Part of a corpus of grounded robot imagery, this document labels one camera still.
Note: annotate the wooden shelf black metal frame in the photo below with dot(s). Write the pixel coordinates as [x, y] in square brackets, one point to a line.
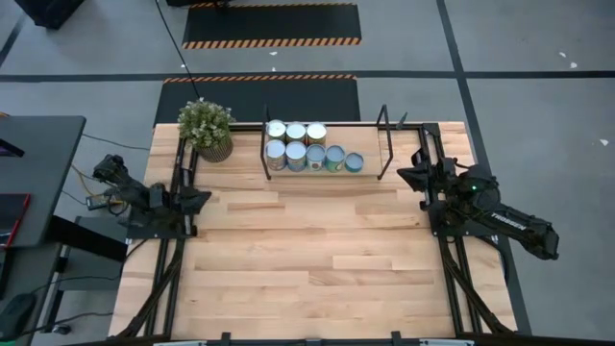
[370, 144]

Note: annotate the black box on floor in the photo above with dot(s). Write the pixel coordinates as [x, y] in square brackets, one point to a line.
[48, 12]

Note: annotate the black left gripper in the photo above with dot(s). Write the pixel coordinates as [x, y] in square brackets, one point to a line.
[174, 201]

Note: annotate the blue cherries label can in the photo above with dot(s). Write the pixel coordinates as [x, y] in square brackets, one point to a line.
[296, 155]

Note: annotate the short teal can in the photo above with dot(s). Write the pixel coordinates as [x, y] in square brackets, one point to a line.
[354, 162]

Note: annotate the green plant in striped pot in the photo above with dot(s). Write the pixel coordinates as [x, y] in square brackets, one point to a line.
[206, 125]

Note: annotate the blue peaches label can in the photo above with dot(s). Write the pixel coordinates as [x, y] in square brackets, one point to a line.
[275, 153]

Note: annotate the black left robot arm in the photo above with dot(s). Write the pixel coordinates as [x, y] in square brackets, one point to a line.
[130, 190]

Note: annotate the dark gray desk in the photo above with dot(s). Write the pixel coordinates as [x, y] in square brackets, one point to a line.
[38, 168]

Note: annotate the rainbow striped green can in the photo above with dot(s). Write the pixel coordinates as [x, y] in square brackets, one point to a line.
[335, 158]

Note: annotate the orange corn label can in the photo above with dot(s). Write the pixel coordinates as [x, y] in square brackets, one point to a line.
[316, 133]

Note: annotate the orange pineapple label can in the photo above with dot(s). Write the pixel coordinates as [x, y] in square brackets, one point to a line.
[295, 131]

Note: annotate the silver-lidded food can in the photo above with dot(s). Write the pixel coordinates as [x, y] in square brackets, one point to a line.
[276, 130]

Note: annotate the black hazard-striped floor mat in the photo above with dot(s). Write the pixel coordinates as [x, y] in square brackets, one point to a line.
[271, 21]
[259, 101]

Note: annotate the black aluminium rig frame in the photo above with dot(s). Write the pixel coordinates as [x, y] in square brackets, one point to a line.
[360, 343]

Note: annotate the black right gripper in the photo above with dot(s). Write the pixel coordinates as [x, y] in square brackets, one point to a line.
[444, 175]

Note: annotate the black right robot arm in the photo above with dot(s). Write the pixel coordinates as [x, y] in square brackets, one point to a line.
[519, 226]

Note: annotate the gray-lidded colourful label can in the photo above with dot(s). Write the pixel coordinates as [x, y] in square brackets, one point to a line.
[315, 156]

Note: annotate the red-edged black tablet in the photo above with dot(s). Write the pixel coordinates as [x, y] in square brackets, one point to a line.
[12, 216]

